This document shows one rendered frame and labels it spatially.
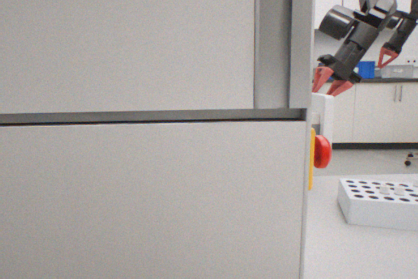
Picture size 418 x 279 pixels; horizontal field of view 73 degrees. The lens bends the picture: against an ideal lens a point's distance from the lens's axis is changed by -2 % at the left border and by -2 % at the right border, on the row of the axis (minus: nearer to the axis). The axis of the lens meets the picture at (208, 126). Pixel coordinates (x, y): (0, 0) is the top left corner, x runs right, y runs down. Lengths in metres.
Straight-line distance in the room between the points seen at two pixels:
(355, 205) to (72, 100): 0.38
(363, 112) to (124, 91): 3.89
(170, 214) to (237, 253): 0.06
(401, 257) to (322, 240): 0.08
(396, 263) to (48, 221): 0.35
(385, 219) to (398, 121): 3.80
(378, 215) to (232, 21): 0.35
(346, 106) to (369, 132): 0.45
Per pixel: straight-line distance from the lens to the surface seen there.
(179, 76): 0.19
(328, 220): 0.46
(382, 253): 0.42
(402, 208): 0.47
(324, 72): 0.72
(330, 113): 0.57
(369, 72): 4.16
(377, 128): 4.14
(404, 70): 4.51
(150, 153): 0.20
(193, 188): 0.21
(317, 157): 0.36
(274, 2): 0.20
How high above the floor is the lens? 0.97
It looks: 10 degrees down
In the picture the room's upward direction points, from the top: 1 degrees counter-clockwise
